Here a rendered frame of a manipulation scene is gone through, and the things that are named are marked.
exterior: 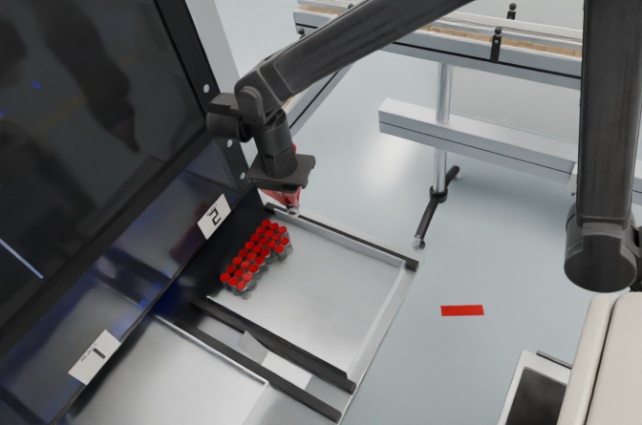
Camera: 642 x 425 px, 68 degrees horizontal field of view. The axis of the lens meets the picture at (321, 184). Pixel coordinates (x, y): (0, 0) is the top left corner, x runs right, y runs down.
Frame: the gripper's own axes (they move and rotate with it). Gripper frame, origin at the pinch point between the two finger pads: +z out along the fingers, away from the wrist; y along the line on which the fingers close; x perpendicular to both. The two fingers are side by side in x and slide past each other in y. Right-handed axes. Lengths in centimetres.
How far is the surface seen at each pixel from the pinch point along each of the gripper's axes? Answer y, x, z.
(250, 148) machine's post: 16.6, -17.5, 6.4
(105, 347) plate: 28.2, 28.6, 13.1
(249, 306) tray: 11.0, 9.7, 26.3
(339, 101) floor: 46, -161, 113
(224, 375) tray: 10.5, 24.6, 26.4
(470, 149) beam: -30, -85, 65
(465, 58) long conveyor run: -25, -83, 25
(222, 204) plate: 19.6, -4.9, 11.6
